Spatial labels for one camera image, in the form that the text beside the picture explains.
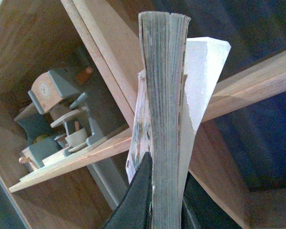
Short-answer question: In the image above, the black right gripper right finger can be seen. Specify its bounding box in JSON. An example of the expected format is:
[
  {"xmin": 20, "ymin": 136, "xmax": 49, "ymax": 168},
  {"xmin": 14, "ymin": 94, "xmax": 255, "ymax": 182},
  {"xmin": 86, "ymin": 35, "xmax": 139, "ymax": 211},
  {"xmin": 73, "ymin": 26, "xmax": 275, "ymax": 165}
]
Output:
[{"xmin": 182, "ymin": 173, "xmax": 241, "ymax": 229}]

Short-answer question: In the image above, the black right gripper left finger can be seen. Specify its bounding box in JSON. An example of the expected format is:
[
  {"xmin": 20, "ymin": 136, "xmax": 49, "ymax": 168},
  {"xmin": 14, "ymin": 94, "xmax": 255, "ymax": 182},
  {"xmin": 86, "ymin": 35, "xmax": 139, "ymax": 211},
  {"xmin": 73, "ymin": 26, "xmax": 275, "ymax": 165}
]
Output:
[{"xmin": 104, "ymin": 152, "xmax": 153, "ymax": 229}]

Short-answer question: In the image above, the red white spine book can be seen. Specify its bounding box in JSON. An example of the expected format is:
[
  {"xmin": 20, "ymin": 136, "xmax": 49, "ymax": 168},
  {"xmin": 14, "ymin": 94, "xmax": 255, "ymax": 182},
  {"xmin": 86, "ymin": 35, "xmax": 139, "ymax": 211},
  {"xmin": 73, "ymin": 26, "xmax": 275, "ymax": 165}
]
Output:
[{"xmin": 126, "ymin": 11, "xmax": 231, "ymax": 229}]

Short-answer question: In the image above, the toy cup with saucer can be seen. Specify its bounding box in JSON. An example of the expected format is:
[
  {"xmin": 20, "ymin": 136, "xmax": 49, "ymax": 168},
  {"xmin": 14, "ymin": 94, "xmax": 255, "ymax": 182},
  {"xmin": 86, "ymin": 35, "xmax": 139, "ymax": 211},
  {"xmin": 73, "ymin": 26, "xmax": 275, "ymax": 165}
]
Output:
[{"xmin": 65, "ymin": 128, "xmax": 88, "ymax": 152}]

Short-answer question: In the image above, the grey toy box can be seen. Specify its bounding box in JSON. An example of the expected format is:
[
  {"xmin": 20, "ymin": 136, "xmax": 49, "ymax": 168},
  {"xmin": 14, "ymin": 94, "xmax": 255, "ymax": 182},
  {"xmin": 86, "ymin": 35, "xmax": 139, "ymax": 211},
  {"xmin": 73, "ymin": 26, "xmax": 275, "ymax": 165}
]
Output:
[{"xmin": 20, "ymin": 136, "xmax": 61, "ymax": 172}]

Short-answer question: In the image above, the light wooden bookshelf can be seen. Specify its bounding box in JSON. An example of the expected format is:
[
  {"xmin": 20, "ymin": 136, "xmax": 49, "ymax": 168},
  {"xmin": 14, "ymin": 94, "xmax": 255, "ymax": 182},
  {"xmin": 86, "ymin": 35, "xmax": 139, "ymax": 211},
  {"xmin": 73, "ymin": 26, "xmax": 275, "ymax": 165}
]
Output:
[{"xmin": 0, "ymin": 0, "xmax": 286, "ymax": 229}]

